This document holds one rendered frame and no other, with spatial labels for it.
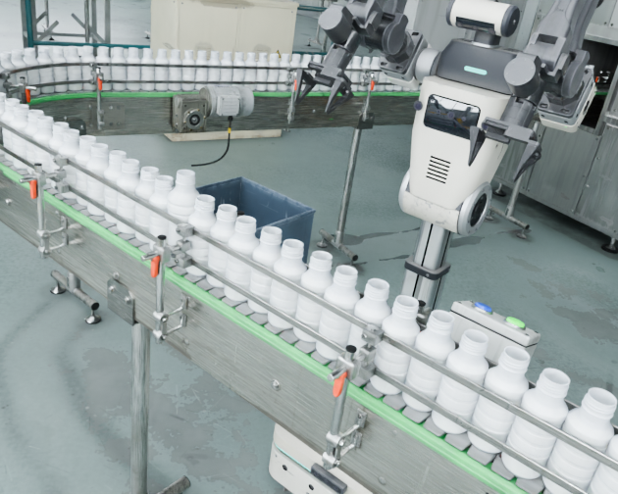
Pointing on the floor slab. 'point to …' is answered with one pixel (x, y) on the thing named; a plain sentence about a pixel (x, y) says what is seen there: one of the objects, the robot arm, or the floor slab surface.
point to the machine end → (592, 136)
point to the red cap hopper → (67, 32)
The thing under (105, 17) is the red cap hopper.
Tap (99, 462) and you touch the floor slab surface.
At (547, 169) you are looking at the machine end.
